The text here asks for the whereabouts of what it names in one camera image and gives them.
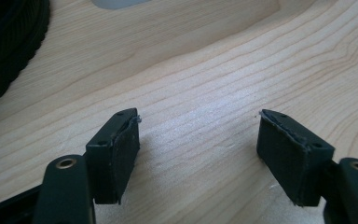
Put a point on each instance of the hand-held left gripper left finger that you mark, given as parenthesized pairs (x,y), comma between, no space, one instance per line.
(112,161)

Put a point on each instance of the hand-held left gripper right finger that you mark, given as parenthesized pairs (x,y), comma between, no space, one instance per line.
(289,155)

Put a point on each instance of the white box lid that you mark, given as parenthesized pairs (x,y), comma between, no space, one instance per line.
(118,3)

